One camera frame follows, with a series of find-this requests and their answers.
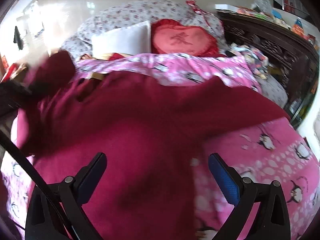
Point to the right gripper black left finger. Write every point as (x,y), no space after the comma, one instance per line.
(62,216)

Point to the dark red garment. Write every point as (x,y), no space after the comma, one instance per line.
(149,133)

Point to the red heart-shaped pillow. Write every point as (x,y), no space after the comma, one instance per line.
(169,36)

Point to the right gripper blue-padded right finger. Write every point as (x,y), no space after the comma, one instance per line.
(272,218)

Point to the dark carved wooden headboard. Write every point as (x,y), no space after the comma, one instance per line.
(294,60)

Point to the pink penguin blanket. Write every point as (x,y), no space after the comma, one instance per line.
(268,151)

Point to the white pillow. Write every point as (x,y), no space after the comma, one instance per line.
(131,40)

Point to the floral quilt bundle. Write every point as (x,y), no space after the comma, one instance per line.
(139,11)

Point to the colourful cartoon cloth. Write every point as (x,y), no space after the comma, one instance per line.
(254,58)

